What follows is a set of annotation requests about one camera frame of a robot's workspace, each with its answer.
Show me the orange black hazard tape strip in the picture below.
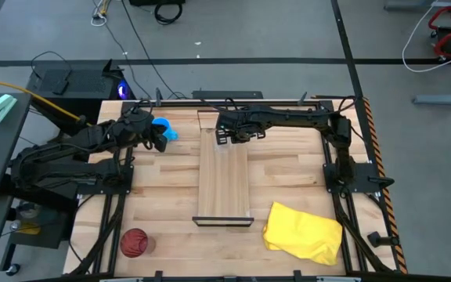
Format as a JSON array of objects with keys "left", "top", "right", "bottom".
[{"left": 361, "top": 97, "right": 410, "bottom": 275}]

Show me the yellow cloth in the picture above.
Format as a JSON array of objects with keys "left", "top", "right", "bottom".
[{"left": 262, "top": 201, "right": 345, "bottom": 267}]

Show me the grey tape roll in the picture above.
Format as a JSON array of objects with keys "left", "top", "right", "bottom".
[{"left": 15, "top": 201, "right": 43, "bottom": 221}]

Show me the mint green stapler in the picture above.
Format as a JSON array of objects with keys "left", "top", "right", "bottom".
[{"left": 0, "top": 93, "right": 19, "bottom": 125}]

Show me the small black device on tower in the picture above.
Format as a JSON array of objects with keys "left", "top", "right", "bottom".
[{"left": 51, "top": 79, "right": 70, "bottom": 96}]

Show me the coiled black cable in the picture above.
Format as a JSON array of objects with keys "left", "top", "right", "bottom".
[{"left": 153, "top": 2, "right": 184, "bottom": 26}]

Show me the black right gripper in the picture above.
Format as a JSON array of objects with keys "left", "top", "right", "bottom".
[{"left": 214, "top": 111, "right": 268, "bottom": 146}]

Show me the black metal table frame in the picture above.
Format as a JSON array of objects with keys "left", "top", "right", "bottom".
[{"left": 67, "top": 99, "right": 406, "bottom": 282}]

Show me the blue mug with handle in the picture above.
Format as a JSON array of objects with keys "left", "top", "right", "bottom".
[{"left": 151, "top": 117, "right": 180, "bottom": 143}]

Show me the black computer tower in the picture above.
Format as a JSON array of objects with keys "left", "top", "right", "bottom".
[{"left": 25, "top": 58, "right": 137, "bottom": 136}]

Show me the white yellow cable bundle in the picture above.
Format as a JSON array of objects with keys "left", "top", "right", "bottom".
[{"left": 89, "top": 0, "right": 112, "bottom": 28}]

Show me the black bar behind table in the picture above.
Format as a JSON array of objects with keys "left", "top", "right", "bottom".
[{"left": 191, "top": 90, "right": 265, "bottom": 100}]

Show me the black low cart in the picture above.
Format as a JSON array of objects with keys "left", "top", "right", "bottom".
[{"left": 0, "top": 197, "right": 78, "bottom": 276}]

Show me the long black floor cable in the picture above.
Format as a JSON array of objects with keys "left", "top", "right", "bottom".
[{"left": 120, "top": 0, "right": 182, "bottom": 99}]

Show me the grey desk foot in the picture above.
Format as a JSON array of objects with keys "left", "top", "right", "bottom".
[{"left": 412, "top": 92, "right": 451, "bottom": 107}]

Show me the black clamp handle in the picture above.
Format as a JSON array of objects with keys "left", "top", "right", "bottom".
[
  {"left": 367, "top": 175, "right": 395, "bottom": 190},
  {"left": 366, "top": 230, "right": 401, "bottom": 248}
]

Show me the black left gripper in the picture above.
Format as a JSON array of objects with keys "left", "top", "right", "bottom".
[{"left": 125, "top": 108, "right": 169, "bottom": 154}]

